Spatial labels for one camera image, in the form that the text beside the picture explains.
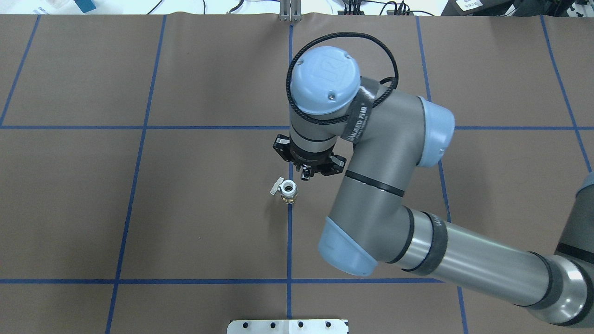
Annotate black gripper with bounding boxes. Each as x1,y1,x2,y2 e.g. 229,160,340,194
289,144,335,173

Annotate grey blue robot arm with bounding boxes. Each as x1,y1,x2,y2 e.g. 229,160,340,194
286,46,593,328

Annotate teal box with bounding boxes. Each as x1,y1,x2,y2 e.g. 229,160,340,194
74,0,97,13

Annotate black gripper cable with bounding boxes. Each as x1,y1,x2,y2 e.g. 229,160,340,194
286,32,400,125

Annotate aluminium frame post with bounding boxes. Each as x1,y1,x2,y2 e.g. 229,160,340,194
278,0,303,23

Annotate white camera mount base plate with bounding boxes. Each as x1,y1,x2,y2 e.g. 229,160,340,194
226,319,350,334

